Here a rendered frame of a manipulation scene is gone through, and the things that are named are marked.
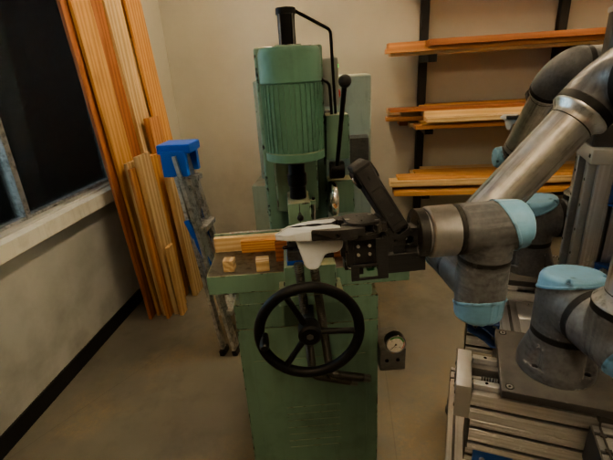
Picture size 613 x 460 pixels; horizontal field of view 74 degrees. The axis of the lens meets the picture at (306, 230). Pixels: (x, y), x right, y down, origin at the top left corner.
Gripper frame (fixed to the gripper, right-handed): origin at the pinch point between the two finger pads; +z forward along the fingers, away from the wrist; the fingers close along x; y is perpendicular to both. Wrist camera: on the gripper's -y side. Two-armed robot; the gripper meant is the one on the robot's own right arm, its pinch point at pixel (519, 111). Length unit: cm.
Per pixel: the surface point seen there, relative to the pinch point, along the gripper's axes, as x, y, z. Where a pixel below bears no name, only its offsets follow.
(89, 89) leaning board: -202, -46, 36
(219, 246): -115, 16, -61
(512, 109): 42, 18, 132
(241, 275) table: -104, 20, -77
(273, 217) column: -100, 15, -42
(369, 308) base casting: -69, 40, -71
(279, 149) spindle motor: -88, -12, -66
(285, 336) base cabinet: -96, 44, -76
